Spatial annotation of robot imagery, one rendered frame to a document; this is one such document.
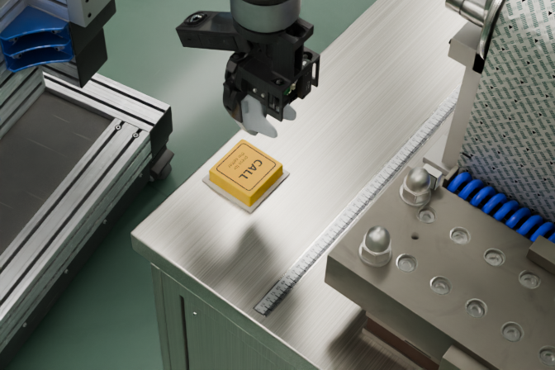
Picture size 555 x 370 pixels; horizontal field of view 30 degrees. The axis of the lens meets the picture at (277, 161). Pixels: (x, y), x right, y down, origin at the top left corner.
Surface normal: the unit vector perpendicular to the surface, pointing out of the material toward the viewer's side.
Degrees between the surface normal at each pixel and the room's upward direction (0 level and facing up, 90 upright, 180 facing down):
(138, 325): 0
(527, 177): 90
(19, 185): 0
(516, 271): 0
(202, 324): 90
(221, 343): 90
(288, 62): 90
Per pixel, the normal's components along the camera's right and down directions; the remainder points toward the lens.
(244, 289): 0.04, -0.61
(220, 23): -0.32, -0.80
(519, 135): -0.62, 0.62
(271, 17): 0.15, 0.78
